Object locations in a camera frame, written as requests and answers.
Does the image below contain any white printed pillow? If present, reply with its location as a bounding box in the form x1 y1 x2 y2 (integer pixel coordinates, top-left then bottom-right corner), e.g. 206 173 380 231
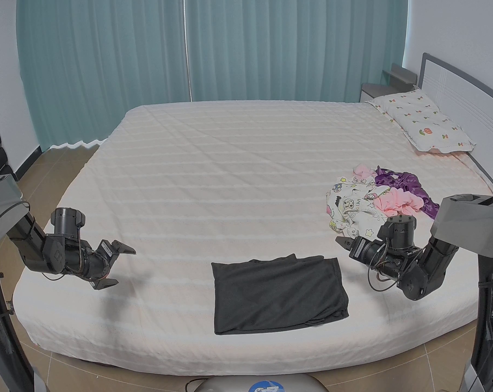
366 89 476 154

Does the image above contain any pink garment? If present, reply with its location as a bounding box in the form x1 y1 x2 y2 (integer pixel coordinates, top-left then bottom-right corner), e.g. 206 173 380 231
354 164 423 216

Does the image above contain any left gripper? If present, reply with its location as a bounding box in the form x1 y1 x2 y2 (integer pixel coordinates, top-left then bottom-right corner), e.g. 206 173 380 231
87 239 137 291

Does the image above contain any black T-shirt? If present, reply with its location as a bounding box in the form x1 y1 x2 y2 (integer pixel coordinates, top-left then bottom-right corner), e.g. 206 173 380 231
211 254 349 335

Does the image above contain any white printed garment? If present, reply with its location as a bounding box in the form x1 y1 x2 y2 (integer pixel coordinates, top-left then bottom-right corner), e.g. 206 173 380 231
326 174 390 238

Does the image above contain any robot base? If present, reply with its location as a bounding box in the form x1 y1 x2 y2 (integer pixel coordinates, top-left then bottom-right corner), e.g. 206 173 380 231
191 376 329 392

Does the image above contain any bed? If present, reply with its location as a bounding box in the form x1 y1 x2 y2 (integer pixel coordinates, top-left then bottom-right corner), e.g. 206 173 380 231
12 53 493 376

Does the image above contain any grey bedside table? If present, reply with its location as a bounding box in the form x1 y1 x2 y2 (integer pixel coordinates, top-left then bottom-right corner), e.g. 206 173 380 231
361 64 418 102

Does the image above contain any purple garment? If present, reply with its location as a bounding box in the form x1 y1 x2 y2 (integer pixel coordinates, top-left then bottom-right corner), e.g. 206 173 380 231
374 167 440 219

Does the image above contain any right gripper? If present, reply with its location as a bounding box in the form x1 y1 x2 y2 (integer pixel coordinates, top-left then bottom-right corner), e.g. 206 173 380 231
335 236 381 265

